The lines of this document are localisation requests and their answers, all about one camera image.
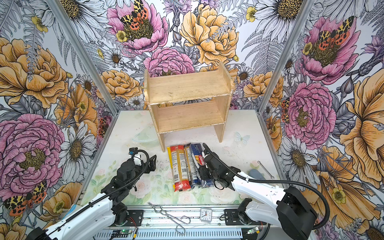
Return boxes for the blue Barilla spaghetti box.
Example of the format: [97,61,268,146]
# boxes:
[190,144,214,188]

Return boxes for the red spaghetti bag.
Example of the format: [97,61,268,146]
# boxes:
[171,145,191,192]

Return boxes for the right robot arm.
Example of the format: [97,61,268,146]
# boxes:
[203,150,318,240]

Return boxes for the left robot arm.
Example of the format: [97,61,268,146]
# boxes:
[26,150,157,240]

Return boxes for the wooden two-tier shelf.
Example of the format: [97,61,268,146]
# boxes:
[143,63,235,151]

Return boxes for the yellow Pastatime spaghetti bag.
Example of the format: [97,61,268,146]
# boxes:
[167,147,175,190]

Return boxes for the small white clock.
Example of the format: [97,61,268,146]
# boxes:
[200,208,213,223]

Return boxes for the metal tongs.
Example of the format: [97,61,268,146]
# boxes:
[148,202,191,236]

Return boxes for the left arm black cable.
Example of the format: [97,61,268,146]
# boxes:
[64,147,150,223]

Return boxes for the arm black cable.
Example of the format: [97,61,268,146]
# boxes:
[202,143,331,230]
[64,147,150,223]

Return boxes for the grey handled tool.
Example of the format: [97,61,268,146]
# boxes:
[249,161,275,180]

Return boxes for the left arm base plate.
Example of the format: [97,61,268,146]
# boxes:
[112,210,144,227]

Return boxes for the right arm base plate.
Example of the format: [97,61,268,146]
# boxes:
[220,209,267,226]

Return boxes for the aluminium front rail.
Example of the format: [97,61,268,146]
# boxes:
[50,204,316,240]

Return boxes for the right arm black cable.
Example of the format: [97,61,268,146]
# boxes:
[202,143,331,230]

